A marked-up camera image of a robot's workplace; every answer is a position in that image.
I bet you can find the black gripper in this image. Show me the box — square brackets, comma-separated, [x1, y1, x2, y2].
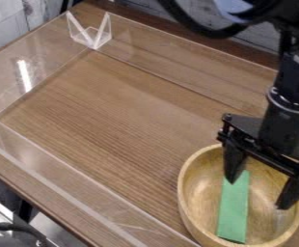
[217, 86, 299, 210]

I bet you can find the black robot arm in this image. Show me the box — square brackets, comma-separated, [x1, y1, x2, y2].
[213, 0, 299, 210]

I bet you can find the metal frame lower left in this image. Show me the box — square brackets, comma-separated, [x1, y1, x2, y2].
[0, 204, 51, 247]

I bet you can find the black cable lower left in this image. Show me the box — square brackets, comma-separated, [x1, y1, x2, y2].
[0, 221, 49, 247]

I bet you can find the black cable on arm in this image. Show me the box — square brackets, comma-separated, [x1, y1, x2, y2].
[157, 0, 252, 40]

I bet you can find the green rectangular block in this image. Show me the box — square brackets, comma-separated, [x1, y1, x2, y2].
[216, 171, 249, 244]

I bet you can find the brown wooden bowl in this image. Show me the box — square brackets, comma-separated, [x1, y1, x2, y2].
[176, 145, 299, 247]

